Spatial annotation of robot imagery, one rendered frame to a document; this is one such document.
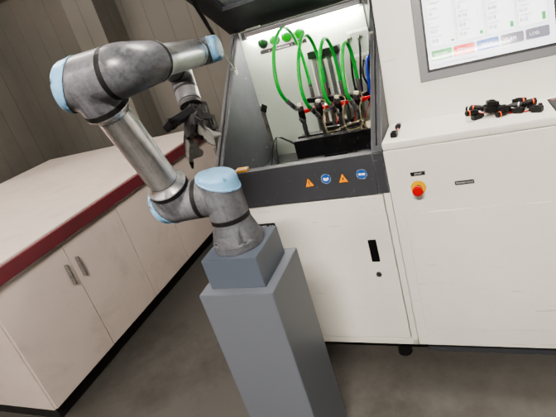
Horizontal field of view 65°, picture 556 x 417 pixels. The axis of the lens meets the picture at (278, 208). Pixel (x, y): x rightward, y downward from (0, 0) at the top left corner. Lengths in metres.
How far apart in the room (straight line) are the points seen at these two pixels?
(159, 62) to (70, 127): 4.05
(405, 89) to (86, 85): 1.15
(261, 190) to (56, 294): 1.19
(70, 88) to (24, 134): 4.15
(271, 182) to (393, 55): 0.66
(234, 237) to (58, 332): 1.41
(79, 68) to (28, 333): 1.55
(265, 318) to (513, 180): 0.92
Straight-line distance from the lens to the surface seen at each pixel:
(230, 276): 1.28
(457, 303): 1.88
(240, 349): 1.41
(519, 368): 2.04
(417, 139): 1.56
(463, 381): 1.99
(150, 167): 1.18
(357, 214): 1.70
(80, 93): 1.05
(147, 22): 4.18
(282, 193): 1.74
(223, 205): 1.20
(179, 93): 1.45
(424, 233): 1.70
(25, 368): 2.41
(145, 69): 1.01
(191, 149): 1.42
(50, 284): 2.41
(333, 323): 2.05
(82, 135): 4.98
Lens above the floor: 1.46
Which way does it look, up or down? 22 degrees down
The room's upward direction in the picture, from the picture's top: 17 degrees counter-clockwise
